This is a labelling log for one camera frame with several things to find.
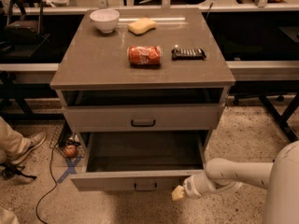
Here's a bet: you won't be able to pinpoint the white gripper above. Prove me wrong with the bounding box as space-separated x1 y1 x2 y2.
171 172 215 202

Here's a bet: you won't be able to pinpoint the grey drawer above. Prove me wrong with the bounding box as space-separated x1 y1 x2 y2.
71 131 203 191
63 105 224 133

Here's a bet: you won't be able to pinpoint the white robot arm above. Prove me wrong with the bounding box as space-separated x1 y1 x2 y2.
172 141 299 224

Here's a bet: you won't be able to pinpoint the grey drawer cabinet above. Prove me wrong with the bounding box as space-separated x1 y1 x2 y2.
50 8 235 145

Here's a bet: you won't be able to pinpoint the orange ball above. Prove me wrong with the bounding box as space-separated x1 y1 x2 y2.
64 145 78 158

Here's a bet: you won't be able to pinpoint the black stand base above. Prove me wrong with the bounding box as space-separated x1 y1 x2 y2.
259 93 299 142

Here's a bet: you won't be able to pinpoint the black chocolate bar packet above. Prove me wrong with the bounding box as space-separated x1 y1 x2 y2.
171 49 206 61

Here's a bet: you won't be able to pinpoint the grey sneaker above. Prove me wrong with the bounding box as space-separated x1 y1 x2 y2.
11 132 47 165

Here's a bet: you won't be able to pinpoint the yellow sponge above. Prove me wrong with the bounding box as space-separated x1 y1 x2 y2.
127 18 157 35

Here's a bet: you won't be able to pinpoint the person's beige trouser leg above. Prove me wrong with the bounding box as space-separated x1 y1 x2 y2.
0 118 30 161

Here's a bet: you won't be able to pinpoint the white bowl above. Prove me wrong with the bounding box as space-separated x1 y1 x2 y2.
90 8 120 34

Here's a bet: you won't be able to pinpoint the black chair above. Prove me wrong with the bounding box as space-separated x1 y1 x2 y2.
1 0 49 61

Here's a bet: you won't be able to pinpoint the wire basket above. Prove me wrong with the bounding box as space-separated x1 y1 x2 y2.
50 122 85 159

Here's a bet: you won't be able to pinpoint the black floor cable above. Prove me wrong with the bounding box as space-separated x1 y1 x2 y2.
35 143 60 224

